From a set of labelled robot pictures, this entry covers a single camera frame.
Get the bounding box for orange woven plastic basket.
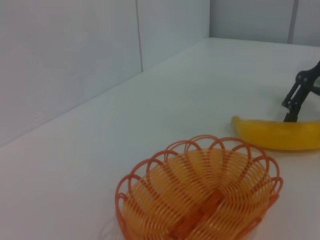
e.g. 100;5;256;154
114;134;285;240

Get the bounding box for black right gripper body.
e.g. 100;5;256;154
295;60;320;96

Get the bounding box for yellow banana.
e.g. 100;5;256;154
231;114;320;153

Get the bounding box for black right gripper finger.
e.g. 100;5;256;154
281;80;311;123

